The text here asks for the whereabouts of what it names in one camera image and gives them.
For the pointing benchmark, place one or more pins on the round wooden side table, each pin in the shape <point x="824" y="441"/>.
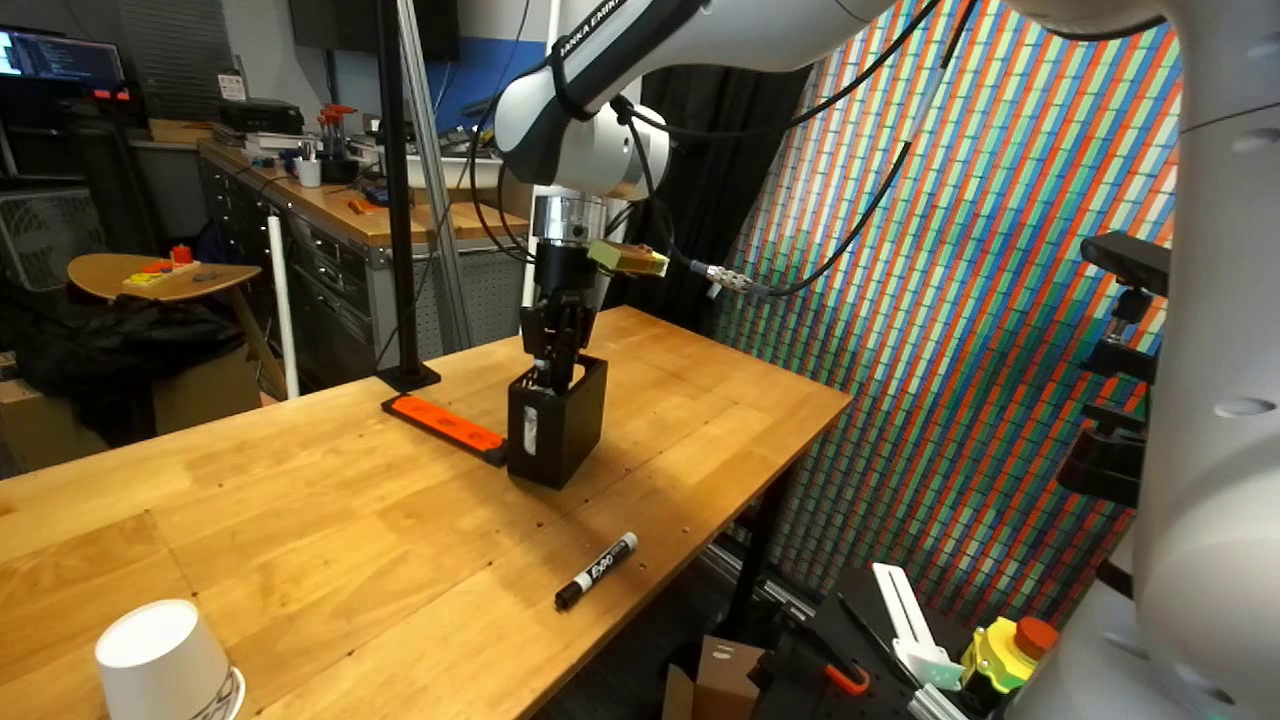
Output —
<point x="104" y="279"/>

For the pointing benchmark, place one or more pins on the white upright pole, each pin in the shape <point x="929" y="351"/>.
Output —
<point x="280" y="304"/>

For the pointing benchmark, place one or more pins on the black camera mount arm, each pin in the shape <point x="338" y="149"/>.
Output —
<point x="1105" y="403"/>

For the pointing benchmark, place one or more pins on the brown cardboard box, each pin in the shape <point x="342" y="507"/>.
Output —
<point x="721" y="674"/>

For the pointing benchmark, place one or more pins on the black device on workbench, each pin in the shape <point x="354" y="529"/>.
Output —
<point x="260" y="117"/>

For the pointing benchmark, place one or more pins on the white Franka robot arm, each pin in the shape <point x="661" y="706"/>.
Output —
<point x="694" y="35"/>

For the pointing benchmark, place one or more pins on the large white paper cup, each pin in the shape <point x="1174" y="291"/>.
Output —
<point x="161" y="663"/>

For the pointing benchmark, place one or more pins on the yellow red emergency stop button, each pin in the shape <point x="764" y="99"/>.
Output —
<point x="1003" y="658"/>

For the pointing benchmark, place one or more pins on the black perforated box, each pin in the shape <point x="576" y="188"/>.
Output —
<point x="567" y="432"/>

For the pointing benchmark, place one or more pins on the wooden workbench with drawers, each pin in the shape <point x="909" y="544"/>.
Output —
<point x="333" y="205"/>

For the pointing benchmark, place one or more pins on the tan wrist camera box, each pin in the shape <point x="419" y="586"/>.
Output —
<point x="624" y="257"/>

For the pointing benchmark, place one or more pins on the dark computer monitor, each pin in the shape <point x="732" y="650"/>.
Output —
<point x="53" y="59"/>

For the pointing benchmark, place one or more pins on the small white bottle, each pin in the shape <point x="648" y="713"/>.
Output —
<point x="311" y="171"/>

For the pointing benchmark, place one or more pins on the black upright pole stand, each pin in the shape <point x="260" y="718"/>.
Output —
<point x="399" y="200"/>

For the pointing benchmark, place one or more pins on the white metal bracket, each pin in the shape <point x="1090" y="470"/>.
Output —
<point x="906" y="620"/>

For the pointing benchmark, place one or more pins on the colourful striped backdrop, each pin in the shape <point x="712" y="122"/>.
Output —
<point x="933" y="332"/>

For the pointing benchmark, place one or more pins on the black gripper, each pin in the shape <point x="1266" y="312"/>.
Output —
<point x="563" y="281"/>

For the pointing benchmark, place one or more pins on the black camera on mount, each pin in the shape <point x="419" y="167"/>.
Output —
<point x="1126" y="262"/>

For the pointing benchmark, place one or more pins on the flat orange strip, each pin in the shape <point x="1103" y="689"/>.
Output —
<point x="444" y="427"/>

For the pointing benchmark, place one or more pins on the black table leg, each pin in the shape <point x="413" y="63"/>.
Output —
<point x="760" y="563"/>

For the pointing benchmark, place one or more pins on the black white marker pen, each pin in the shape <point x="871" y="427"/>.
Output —
<point x="596" y="570"/>

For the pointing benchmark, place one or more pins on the yellow red toy blocks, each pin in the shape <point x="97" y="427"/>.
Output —
<point x="157" y="275"/>

